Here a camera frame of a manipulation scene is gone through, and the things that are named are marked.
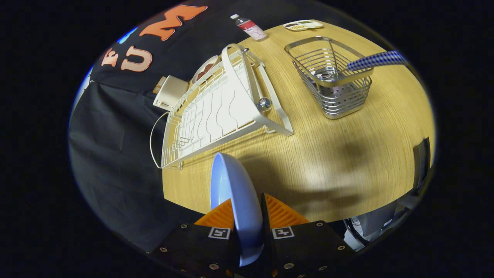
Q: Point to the dark grey panel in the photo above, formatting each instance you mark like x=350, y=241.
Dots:
x=422, y=162

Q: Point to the red meat piece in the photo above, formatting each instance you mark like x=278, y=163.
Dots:
x=208, y=68
x=201, y=75

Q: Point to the brown toast slice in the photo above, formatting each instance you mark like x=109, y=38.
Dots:
x=157, y=87

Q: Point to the pile of yellow beans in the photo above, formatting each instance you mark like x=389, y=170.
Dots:
x=301, y=27

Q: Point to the blue plate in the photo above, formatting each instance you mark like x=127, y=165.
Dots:
x=235, y=193

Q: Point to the white toaster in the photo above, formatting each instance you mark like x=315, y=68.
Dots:
x=173, y=90

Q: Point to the beige dish with meat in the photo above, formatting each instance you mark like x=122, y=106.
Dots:
x=202, y=65

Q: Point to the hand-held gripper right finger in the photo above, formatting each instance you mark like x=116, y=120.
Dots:
x=301, y=247

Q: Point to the clear bottle with red label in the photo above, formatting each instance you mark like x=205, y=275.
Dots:
x=251, y=27

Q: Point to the grey white box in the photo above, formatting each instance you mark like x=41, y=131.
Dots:
x=378, y=222

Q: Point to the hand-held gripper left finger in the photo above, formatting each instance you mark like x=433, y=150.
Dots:
x=197, y=247

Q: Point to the white divided tray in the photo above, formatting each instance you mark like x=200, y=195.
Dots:
x=316, y=25

